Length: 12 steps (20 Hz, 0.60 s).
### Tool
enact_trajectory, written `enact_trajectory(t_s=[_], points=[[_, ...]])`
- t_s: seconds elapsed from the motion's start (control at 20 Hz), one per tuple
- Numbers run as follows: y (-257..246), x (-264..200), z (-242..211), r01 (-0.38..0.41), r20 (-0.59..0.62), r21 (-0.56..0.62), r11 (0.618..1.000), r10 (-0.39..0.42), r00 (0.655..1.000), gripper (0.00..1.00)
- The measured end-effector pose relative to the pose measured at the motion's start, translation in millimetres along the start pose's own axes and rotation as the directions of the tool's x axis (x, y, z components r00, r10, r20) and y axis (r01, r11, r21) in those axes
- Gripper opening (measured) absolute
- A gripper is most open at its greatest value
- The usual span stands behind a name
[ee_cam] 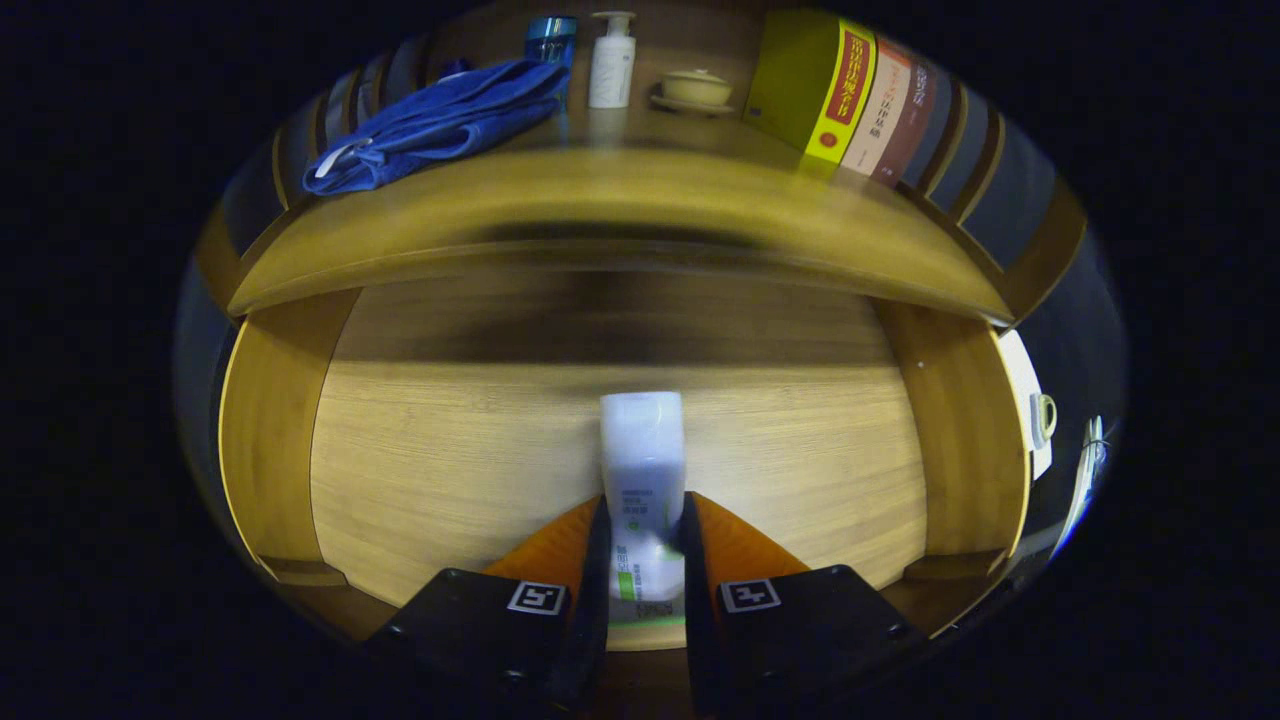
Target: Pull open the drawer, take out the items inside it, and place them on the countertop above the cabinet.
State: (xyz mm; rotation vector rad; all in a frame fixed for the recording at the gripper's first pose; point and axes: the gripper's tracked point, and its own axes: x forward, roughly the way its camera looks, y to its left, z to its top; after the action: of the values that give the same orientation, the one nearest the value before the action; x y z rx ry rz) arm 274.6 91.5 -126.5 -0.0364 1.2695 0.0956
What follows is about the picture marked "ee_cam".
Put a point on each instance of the small green tape dispenser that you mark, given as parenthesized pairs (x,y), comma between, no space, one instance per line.
(1043,420)

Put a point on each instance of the white tube with green label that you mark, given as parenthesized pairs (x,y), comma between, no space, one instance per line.
(642,450)

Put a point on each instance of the orange and white book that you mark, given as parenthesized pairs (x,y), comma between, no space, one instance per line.
(880,110)

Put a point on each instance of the wooden countertop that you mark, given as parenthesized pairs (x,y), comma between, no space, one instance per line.
(600,195)

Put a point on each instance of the yellow book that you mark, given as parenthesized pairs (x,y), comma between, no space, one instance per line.
(790,80)

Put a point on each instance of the white pump bottle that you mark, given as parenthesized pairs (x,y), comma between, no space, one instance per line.
(611,70)

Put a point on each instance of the beige lidded teacup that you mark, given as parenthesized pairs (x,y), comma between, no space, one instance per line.
(695,88)

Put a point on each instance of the white side cabinet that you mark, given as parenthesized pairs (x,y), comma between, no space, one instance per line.
(1015,380)

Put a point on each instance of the brown book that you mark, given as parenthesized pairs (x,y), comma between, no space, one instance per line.
(912,125)

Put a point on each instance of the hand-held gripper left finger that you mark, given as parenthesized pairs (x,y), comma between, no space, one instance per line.
(596,620)

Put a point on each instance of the folded blue towel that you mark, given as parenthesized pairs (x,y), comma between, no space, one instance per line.
(450,115)

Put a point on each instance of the teal blue bottle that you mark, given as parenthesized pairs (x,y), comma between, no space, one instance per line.
(550,35)

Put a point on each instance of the white desk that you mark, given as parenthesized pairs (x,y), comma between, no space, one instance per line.
(1090,460)

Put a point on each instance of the wooden drawer with black knob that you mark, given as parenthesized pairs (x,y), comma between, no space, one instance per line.
(450,460)

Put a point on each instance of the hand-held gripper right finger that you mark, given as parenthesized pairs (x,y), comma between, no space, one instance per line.
(697,620)

